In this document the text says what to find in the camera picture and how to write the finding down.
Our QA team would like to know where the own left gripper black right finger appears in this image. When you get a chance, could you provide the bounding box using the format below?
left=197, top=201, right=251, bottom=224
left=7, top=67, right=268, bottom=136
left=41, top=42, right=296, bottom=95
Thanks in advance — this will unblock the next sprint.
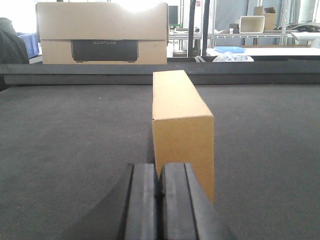
left=159, top=163, right=237, bottom=240

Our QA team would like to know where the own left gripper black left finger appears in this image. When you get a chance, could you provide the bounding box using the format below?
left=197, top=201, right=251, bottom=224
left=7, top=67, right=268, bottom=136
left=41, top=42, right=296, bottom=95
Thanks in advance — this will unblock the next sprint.
left=59, top=163, right=158, bottom=240

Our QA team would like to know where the small brown cardboard package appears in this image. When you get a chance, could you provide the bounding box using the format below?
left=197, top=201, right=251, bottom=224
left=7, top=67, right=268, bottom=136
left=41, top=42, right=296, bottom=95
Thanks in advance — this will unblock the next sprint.
left=152, top=70, right=215, bottom=201

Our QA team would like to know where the upper stacked cardboard box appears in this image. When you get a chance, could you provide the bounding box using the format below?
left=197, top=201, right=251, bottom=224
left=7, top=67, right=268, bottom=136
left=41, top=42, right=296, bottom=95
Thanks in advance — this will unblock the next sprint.
left=36, top=2, right=168, bottom=41

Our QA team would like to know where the open cardboard box on shelf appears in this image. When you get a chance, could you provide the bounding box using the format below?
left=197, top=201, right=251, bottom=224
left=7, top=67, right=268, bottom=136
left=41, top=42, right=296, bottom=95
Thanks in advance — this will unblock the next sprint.
left=253, top=6, right=276, bottom=31

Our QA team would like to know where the clear plastic bag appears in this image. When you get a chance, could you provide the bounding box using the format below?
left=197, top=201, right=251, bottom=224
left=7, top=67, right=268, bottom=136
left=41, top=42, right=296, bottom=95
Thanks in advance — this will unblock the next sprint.
left=212, top=52, right=255, bottom=63

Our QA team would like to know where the blue tray on table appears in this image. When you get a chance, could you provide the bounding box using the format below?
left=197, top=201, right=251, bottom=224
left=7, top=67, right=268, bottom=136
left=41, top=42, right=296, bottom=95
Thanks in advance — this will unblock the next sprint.
left=214, top=46, right=246, bottom=54

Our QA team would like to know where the white background table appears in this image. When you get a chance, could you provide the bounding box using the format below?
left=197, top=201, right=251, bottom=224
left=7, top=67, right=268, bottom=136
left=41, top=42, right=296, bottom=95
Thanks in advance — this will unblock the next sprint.
left=206, top=46, right=320, bottom=57

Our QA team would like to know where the black foam table edge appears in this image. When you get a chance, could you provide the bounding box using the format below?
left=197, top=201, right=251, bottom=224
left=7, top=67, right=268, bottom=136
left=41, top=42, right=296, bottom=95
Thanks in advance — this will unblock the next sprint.
left=0, top=56, right=320, bottom=85

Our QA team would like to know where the blue crate behind table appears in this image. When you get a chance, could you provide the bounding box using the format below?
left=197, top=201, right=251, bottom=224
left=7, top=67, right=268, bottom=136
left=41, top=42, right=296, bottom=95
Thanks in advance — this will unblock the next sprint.
left=17, top=32, right=40, bottom=59

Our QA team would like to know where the beige plastic tub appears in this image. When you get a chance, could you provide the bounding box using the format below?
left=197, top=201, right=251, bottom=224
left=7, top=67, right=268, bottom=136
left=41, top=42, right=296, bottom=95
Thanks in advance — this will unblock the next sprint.
left=236, top=15, right=265, bottom=34

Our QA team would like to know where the black vertical hose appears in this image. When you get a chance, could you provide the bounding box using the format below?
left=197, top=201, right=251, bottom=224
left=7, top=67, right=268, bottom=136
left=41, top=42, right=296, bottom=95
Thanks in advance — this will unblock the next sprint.
left=187, top=0, right=198, bottom=58
left=201, top=0, right=212, bottom=57

